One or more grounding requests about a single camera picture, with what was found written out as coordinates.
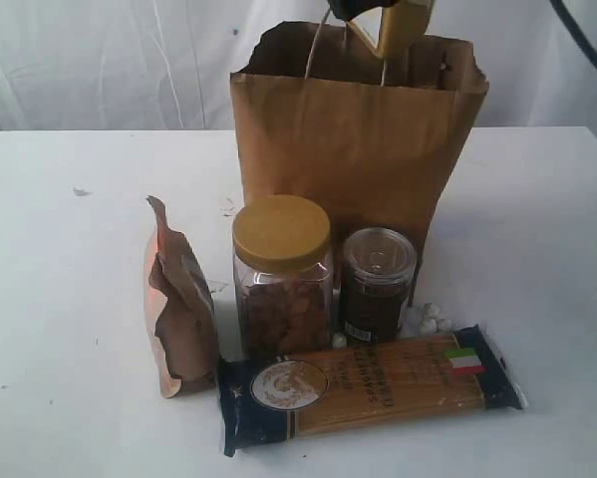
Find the crumpled brown paper pouch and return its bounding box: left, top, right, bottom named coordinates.
left=144, top=195, right=219, bottom=398

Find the white backdrop curtain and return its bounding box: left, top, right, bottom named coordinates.
left=0, top=1, right=597, bottom=136

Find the clear jar with gold lid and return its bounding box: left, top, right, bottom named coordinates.
left=232, top=195, right=334, bottom=359

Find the dark tea jar clear lid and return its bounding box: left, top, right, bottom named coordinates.
left=339, top=227, right=418, bottom=343

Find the brown paper shopping bag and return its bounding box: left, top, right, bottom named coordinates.
left=229, top=19, right=490, bottom=305

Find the yellow grain bottle white cap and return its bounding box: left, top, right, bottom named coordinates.
left=347, top=0, right=435, bottom=60

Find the spaghetti packet with Italian flag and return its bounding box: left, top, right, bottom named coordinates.
left=217, top=326, right=526, bottom=457

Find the black cable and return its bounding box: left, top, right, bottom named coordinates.
left=551, top=0, right=597, bottom=101

